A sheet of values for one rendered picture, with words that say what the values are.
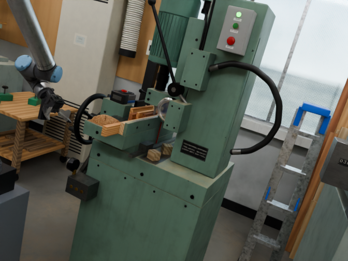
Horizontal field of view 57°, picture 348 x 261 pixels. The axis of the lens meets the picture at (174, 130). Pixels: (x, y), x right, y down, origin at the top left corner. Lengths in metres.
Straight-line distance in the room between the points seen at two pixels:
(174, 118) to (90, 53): 1.83
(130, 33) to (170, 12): 1.52
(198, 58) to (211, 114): 0.24
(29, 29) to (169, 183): 0.90
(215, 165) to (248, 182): 1.59
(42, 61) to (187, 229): 1.03
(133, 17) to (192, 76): 1.75
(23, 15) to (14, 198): 0.76
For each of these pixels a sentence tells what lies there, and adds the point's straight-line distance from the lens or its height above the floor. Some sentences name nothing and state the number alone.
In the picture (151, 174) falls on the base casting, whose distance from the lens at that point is 1.37.
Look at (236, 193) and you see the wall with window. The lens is 2.99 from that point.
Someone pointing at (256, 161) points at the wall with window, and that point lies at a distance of 2.87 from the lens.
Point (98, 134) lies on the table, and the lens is 1.38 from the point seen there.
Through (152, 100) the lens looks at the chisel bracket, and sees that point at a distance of 1.52.
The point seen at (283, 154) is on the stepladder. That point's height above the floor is 0.82.
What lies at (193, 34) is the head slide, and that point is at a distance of 1.41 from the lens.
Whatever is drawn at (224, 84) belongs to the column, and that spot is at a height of 1.19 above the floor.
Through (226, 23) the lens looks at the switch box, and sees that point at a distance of 1.26.
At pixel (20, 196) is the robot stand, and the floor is 0.54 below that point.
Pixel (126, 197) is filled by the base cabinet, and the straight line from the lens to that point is 1.47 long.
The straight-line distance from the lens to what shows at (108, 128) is 1.25.
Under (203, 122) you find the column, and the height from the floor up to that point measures 1.02.
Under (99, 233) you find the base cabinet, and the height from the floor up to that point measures 0.36.
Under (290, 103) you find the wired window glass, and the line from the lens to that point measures 2.85.
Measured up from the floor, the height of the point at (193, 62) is 1.25.
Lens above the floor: 1.30
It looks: 15 degrees down
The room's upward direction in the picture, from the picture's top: 15 degrees clockwise
